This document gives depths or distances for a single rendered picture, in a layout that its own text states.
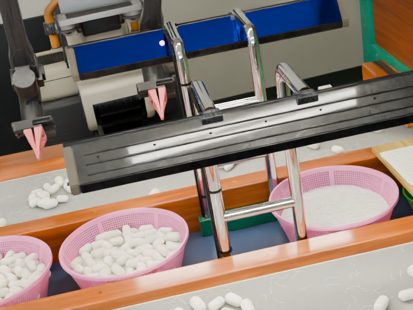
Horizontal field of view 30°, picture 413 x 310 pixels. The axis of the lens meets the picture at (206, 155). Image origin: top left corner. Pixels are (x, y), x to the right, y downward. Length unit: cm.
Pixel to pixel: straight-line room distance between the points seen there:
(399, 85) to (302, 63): 293
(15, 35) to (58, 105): 79
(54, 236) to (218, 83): 244
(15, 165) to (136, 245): 57
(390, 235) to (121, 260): 53
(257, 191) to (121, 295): 45
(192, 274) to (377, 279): 33
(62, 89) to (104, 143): 156
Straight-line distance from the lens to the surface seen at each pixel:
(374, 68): 202
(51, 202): 183
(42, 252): 165
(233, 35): 170
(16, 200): 193
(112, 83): 242
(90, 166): 116
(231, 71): 404
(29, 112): 198
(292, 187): 143
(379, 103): 121
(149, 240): 161
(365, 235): 147
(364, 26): 218
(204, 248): 167
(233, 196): 171
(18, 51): 201
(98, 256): 161
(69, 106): 274
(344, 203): 164
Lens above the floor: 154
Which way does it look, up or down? 24 degrees down
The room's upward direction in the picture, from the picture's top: 10 degrees counter-clockwise
